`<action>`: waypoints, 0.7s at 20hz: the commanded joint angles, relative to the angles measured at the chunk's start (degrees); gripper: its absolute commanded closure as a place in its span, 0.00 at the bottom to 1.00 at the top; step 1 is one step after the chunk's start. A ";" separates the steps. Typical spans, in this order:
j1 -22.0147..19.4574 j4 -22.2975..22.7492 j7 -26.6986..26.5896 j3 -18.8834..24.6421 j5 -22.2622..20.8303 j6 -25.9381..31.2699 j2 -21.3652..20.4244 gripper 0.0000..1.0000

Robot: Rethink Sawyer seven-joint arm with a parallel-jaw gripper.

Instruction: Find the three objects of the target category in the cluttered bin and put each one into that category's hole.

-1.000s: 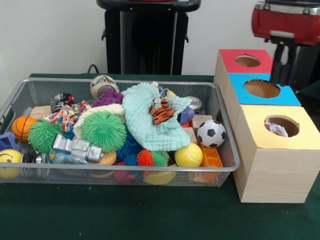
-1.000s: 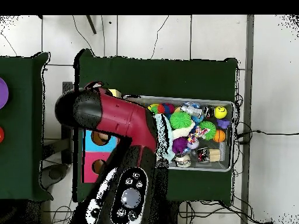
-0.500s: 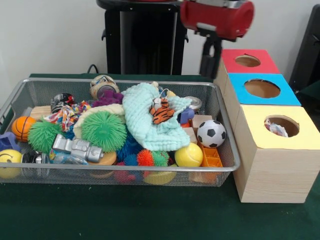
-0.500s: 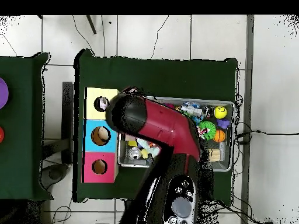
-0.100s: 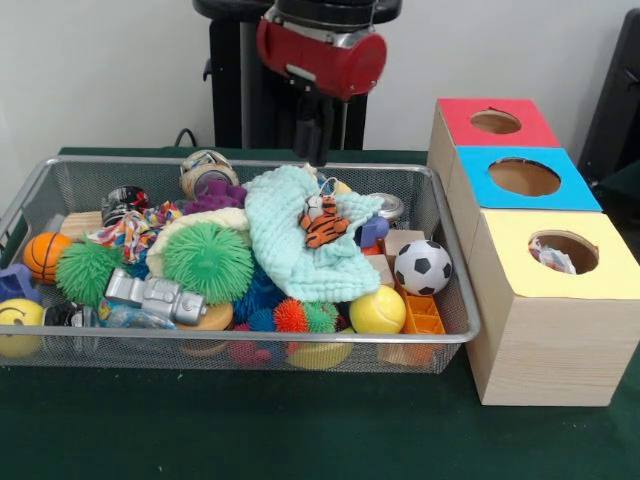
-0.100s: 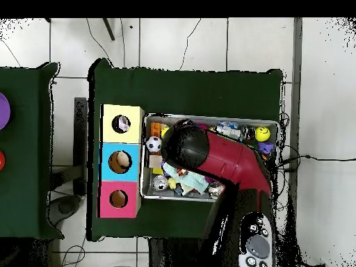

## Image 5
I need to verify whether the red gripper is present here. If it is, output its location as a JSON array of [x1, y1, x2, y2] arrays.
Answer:
[[256, 18, 389, 166]]

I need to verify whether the large polka dot cloth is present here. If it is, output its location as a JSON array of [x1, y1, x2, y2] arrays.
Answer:
[[528, 237, 579, 275]]

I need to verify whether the silver mesh bin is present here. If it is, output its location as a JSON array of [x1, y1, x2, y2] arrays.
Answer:
[[0, 155, 482, 375]]

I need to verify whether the wooden box with three holes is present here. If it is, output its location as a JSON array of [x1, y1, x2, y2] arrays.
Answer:
[[426, 97, 640, 407]]

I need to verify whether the small tiger plush toy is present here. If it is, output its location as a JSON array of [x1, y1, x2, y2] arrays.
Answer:
[[298, 195, 351, 250]]

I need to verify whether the mint green cloth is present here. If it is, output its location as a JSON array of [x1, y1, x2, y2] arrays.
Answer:
[[241, 164, 384, 304]]

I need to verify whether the large green spiky ball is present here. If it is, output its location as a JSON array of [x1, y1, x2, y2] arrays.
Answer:
[[163, 221, 256, 306]]

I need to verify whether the black and white soccer ball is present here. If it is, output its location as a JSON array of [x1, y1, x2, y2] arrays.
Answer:
[[393, 239, 454, 297]]

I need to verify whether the yellow tennis ball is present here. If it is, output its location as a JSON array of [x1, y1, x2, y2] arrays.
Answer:
[[349, 284, 408, 335]]

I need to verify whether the black and red can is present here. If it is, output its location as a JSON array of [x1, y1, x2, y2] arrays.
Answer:
[[101, 185, 151, 226]]

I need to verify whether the colourful patterned cloth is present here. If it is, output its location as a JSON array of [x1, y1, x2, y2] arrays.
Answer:
[[85, 202, 184, 265]]

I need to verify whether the silver robot toy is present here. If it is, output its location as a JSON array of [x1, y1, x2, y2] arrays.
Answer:
[[104, 268, 209, 329]]

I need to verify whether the small wooden block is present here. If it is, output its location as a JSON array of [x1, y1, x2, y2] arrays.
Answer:
[[59, 211, 104, 241]]

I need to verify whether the small green spiky ball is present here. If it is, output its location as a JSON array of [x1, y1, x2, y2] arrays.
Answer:
[[54, 238, 126, 307]]

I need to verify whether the orange basketball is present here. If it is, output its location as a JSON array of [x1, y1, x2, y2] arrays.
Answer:
[[22, 232, 74, 285]]

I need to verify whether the black stand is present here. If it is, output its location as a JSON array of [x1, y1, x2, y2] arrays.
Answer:
[[577, 7, 640, 187]]

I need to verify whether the dark green tablecloth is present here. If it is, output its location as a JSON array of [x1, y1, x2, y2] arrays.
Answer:
[[596, 164, 640, 214], [0, 145, 640, 480]]

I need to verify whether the yellow smiley ball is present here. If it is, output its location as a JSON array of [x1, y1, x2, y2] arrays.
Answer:
[[0, 298, 46, 359]]

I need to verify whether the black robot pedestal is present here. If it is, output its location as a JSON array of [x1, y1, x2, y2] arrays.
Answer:
[[192, 0, 404, 150]]

